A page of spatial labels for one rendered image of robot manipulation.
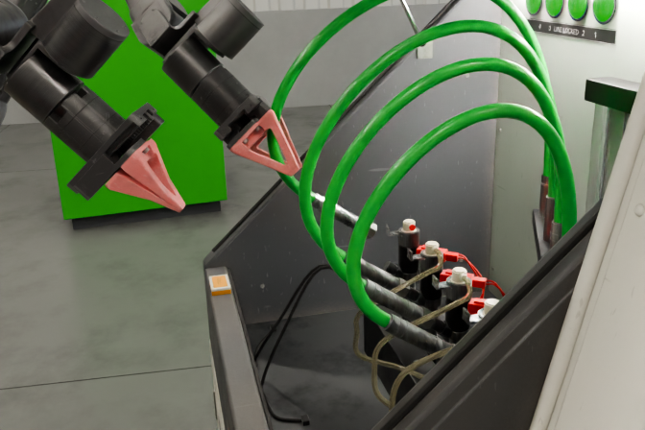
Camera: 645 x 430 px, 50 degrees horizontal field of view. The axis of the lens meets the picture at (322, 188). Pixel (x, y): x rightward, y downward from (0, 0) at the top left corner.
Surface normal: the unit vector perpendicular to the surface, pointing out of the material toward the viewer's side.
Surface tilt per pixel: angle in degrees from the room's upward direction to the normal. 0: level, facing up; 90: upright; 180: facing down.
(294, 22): 90
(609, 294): 76
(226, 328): 0
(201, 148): 90
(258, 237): 90
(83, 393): 0
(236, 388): 0
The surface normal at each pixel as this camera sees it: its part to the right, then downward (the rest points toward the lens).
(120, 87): 0.29, 0.29
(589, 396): -0.95, -0.13
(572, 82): -0.97, 0.10
